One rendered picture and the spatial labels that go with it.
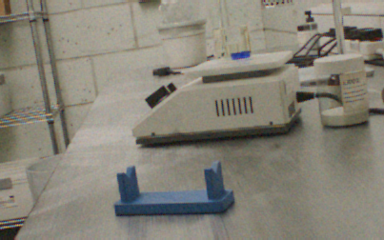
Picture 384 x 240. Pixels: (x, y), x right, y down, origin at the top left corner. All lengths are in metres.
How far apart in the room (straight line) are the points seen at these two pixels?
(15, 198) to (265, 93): 2.29
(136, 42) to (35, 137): 0.67
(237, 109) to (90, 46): 2.51
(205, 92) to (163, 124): 0.07
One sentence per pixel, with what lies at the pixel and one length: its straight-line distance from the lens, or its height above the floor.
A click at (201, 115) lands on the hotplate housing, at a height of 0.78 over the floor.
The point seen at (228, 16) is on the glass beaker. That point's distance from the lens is 0.86.
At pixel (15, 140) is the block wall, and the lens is 3.41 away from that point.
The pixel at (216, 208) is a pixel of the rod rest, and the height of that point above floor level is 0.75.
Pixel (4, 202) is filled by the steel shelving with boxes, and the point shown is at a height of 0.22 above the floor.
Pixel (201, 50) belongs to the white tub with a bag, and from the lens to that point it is 1.91.
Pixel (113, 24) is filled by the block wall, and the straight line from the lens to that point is 3.30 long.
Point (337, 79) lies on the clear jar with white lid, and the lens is 0.81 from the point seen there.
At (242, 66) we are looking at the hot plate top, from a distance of 0.82.
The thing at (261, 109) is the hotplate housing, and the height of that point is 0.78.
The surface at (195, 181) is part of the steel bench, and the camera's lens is 0.66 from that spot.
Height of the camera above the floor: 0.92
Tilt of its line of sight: 9 degrees down
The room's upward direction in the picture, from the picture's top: 9 degrees counter-clockwise
